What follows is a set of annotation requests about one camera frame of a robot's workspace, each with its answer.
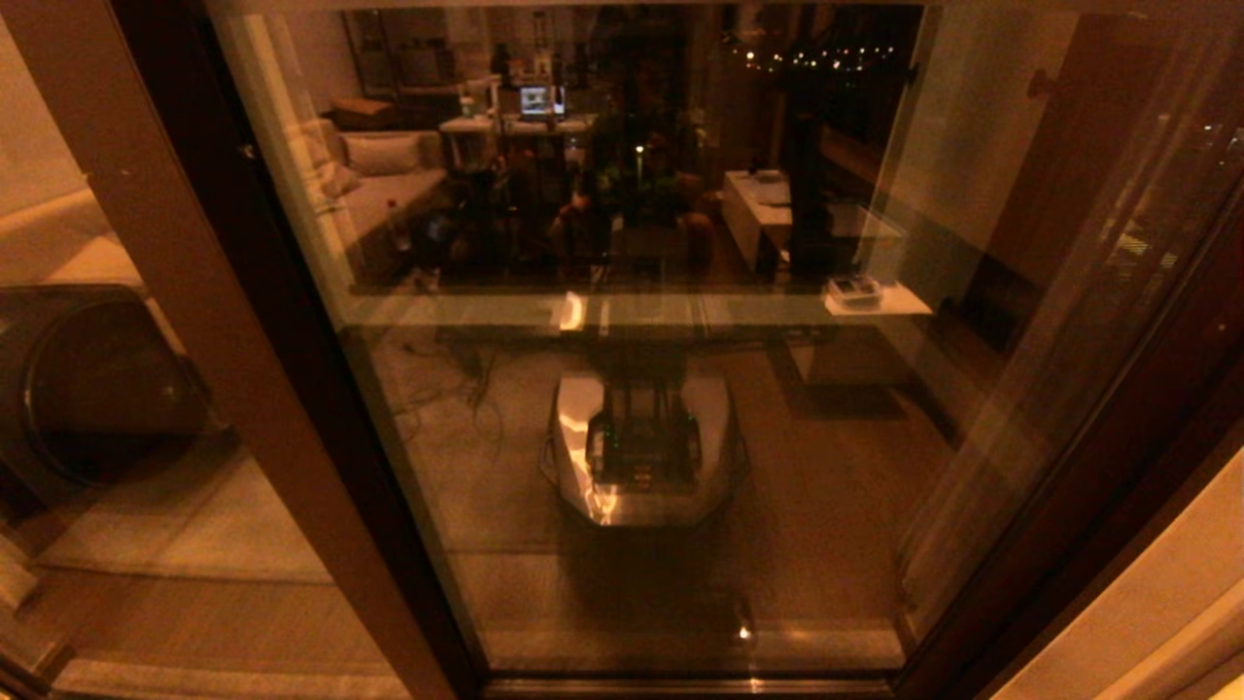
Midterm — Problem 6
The brown framed sliding glass door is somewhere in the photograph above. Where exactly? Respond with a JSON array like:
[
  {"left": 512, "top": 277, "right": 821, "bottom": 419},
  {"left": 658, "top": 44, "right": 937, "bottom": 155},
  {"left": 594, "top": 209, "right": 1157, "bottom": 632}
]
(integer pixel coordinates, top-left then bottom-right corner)
[{"left": 199, "top": 0, "right": 1244, "bottom": 682}]

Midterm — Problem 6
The dark brown door frame jamb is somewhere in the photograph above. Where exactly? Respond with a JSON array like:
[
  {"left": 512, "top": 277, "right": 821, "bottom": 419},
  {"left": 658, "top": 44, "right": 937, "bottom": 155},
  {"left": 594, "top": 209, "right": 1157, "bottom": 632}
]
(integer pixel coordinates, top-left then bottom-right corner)
[{"left": 899, "top": 224, "right": 1244, "bottom": 700}]

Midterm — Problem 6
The black aluminum extrusion rail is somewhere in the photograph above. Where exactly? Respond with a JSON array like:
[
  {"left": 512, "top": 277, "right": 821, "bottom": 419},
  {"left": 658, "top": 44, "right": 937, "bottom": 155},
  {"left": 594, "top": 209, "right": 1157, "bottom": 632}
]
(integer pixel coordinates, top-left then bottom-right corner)
[{"left": 481, "top": 671, "right": 910, "bottom": 700}]

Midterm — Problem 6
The brown framed fixed glass panel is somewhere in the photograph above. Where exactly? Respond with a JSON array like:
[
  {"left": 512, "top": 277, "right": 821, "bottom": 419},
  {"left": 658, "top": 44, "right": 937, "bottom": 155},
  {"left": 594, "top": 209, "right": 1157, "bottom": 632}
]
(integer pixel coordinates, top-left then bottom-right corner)
[{"left": 0, "top": 0, "right": 487, "bottom": 700}]

